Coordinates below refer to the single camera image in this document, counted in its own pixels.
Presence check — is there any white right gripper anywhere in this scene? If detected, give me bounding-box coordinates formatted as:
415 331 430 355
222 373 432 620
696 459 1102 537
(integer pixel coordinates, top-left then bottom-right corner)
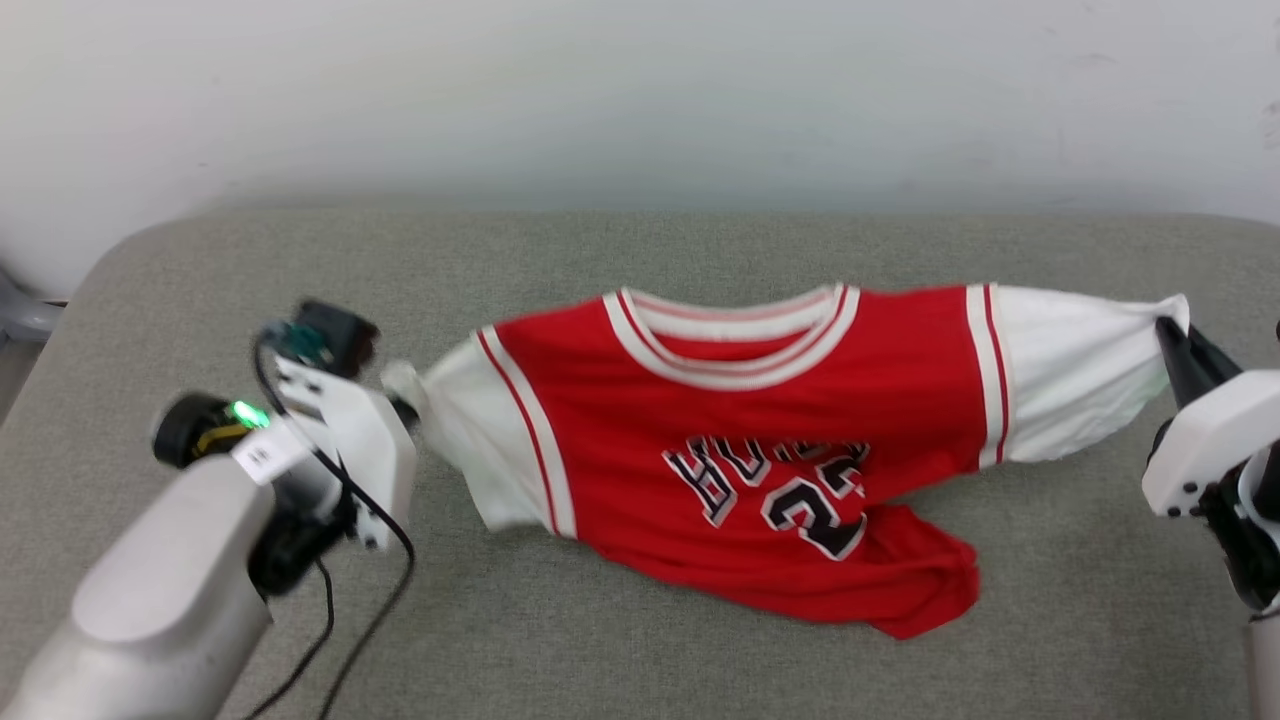
1142 316 1280 519

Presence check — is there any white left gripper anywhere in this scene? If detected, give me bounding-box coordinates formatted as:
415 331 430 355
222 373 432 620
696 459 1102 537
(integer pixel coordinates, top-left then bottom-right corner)
273 355 423 553

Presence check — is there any red and white basketball jersey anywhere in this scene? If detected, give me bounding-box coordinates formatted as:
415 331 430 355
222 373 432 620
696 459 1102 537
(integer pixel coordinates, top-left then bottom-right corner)
383 282 1192 641

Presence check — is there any grey fabric sofa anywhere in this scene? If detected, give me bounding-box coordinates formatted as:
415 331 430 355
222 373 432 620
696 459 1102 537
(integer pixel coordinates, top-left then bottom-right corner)
0 208 1280 720

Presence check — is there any thin black cable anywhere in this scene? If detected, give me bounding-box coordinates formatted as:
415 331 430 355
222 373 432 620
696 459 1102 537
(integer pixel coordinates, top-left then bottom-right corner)
250 325 417 720
240 556 337 720

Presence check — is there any teal cable connector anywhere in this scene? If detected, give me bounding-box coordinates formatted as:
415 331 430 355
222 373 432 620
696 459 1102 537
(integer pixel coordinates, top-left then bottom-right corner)
276 322 335 367

